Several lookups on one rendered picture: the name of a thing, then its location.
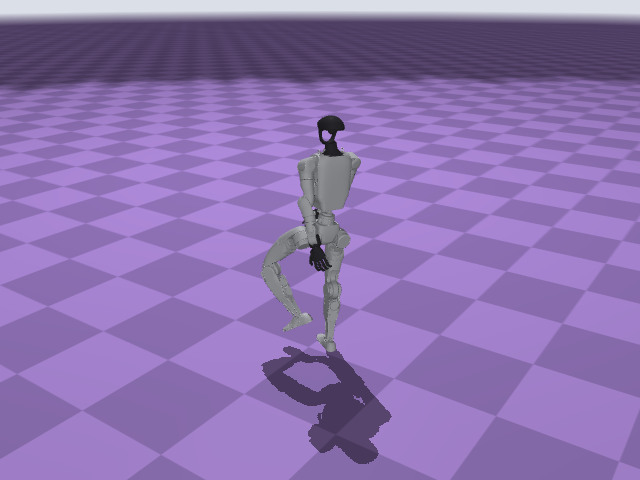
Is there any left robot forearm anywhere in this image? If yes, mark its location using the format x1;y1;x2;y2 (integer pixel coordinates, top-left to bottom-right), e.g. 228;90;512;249
298;197;320;245

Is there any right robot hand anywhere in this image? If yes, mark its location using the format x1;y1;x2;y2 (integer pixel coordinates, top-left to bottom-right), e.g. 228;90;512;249
302;209;319;227

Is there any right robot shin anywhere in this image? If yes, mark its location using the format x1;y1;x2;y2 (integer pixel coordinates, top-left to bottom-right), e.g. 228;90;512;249
323;282;341;342

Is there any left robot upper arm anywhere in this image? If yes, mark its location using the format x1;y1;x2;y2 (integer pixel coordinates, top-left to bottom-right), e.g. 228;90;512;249
297;156;317;208

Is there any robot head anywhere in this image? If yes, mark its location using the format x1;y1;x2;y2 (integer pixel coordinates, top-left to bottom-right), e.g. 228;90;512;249
317;115;345;157

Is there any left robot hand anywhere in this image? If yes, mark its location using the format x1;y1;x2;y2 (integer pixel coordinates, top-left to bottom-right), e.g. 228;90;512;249
308;234;332;271

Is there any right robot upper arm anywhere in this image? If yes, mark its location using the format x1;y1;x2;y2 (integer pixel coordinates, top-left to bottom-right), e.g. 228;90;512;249
347;152;361;190

